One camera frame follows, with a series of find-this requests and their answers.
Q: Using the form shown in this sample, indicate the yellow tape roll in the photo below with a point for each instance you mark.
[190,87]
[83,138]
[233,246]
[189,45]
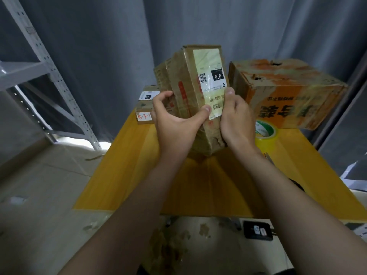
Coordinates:
[265,134]

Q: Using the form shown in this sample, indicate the large orange print cardboard box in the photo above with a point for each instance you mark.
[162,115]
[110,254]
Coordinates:
[292,88]

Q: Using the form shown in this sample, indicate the person's left forearm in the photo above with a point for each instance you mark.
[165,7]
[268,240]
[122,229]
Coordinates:
[120,226]

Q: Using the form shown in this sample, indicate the person's right forearm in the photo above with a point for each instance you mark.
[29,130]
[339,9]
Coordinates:
[304,220]

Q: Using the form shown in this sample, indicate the medium brown cardboard box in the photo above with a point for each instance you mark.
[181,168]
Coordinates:
[183,77]

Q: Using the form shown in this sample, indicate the person's left hand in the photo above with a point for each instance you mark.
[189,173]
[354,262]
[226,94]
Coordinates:
[175,131]

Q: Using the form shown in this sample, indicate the grey curtain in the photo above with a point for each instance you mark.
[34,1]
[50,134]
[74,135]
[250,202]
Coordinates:
[114,37]

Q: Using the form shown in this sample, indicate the grey metal shelf unit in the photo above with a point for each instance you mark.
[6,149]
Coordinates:
[28,71]
[350,140]

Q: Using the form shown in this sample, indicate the black power adapter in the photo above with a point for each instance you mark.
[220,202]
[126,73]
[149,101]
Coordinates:
[257,230]

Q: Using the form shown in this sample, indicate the tape scraps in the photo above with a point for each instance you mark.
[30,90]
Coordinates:
[166,249]

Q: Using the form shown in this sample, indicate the person's right hand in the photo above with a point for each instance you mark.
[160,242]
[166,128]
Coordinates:
[238,120]

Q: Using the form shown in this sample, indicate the long white-labelled cardboard box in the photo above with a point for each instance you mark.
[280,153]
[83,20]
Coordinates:
[147,106]

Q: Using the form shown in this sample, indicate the yellow wooden table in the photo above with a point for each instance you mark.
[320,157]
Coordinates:
[126,174]

